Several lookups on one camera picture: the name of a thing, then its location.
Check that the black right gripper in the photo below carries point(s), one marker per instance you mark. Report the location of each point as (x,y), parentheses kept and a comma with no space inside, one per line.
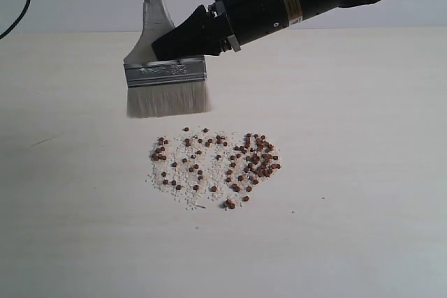
(228,25)

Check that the white wooden paint brush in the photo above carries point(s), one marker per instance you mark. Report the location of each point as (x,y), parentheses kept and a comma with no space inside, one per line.
(162,88)

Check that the pile of beans and grains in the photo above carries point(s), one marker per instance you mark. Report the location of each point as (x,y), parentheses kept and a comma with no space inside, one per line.
(201,166)

